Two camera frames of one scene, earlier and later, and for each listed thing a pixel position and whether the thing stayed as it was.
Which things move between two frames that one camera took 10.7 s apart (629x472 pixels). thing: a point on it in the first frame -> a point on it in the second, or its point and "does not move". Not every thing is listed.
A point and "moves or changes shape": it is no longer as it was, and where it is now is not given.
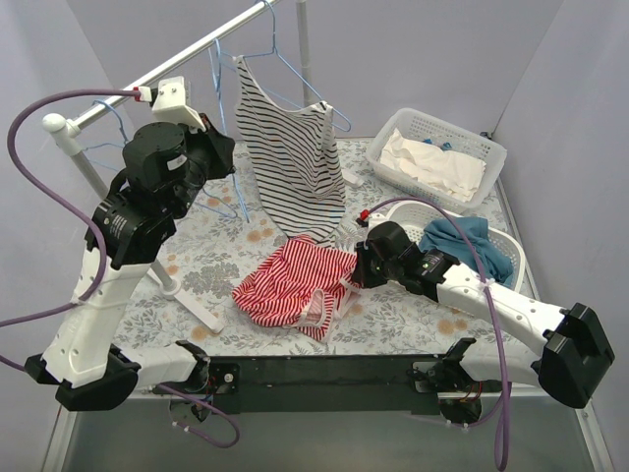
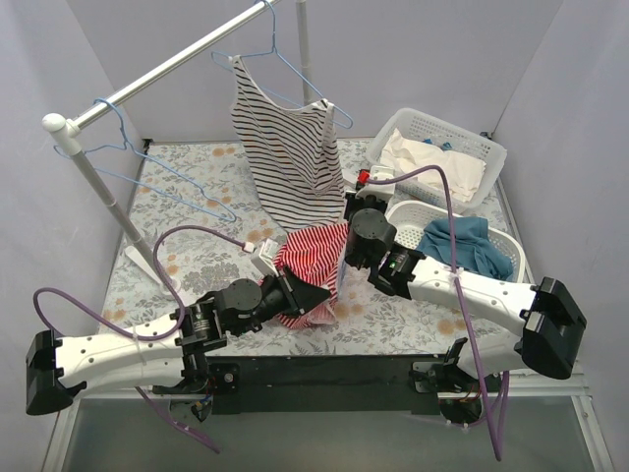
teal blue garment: [445, 234] does not move
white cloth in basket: [452, 175] does not move
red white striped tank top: [306, 286] moves or changes shape
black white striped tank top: [297, 157] does not move
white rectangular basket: [413, 125] does not move
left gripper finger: [221, 149] -> [300, 295]
